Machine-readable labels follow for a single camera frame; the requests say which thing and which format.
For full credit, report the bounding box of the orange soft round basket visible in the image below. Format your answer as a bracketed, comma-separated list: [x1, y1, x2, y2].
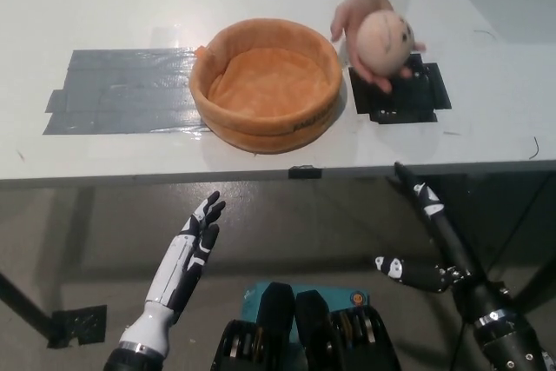
[189, 17, 343, 156]

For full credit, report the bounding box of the black tape patch square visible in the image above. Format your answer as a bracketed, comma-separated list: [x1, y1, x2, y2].
[348, 52, 453, 125]

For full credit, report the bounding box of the grey duct tape patch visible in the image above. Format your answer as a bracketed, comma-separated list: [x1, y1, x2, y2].
[42, 48, 215, 137]

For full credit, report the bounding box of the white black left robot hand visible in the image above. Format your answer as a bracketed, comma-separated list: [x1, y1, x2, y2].
[118, 190, 228, 354]

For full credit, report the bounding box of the black teal robot torso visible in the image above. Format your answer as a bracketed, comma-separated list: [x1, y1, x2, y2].
[211, 281, 403, 371]

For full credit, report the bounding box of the pale pink dumpling plush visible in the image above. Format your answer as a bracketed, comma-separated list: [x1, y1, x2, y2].
[355, 10, 414, 77]

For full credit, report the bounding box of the person's bare hand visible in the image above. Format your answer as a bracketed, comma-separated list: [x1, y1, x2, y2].
[330, 0, 427, 95]

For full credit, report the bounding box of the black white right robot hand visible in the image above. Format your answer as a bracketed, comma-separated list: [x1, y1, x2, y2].
[374, 162, 519, 329]

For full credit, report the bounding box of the black slanted table leg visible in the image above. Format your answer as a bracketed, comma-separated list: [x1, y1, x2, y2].
[508, 252, 556, 316]
[0, 272, 58, 340]

